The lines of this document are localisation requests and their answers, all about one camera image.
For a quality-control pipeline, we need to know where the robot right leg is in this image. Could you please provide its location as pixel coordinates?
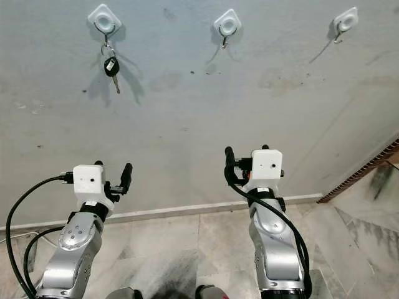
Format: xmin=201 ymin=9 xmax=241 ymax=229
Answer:
xmin=195 ymin=285 xmax=226 ymax=299

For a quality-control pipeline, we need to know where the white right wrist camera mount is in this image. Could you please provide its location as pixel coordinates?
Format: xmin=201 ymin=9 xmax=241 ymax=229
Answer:
xmin=251 ymin=146 xmax=284 ymax=194

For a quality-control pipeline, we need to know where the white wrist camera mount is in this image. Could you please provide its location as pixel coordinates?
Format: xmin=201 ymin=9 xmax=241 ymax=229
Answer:
xmin=251 ymin=146 xmax=284 ymax=194
xmin=73 ymin=164 xmax=105 ymax=210

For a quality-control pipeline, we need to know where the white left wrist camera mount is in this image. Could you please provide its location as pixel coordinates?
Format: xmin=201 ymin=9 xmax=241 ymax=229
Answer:
xmin=73 ymin=164 xmax=105 ymax=210

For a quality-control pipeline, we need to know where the black car key on ring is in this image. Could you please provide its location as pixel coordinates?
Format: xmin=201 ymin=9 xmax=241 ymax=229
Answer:
xmin=102 ymin=42 xmax=121 ymax=95

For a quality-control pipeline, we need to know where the red brick tile wall edge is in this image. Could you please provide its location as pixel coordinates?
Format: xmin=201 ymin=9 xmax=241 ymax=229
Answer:
xmin=317 ymin=138 xmax=399 ymax=204

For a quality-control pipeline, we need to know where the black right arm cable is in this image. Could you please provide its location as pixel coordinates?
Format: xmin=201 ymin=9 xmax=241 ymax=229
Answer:
xmin=226 ymin=173 xmax=313 ymax=299

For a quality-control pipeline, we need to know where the white floor cable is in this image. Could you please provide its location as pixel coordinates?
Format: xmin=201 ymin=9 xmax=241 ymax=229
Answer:
xmin=0 ymin=229 xmax=39 ymax=245

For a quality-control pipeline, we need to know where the short black left arm cable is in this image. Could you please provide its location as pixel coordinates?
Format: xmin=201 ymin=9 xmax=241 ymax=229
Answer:
xmin=23 ymin=225 xmax=66 ymax=298

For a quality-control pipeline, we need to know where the long black left arm cable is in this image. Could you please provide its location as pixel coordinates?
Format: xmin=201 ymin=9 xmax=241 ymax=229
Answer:
xmin=5 ymin=176 xmax=75 ymax=299

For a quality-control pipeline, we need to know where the white wall hook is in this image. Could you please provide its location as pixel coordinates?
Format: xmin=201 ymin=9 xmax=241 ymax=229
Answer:
xmin=333 ymin=7 xmax=359 ymax=44
xmin=213 ymin=9 xmax=242 ymax=49
xmin=87 ymin=4 xmax=122 ymax=48

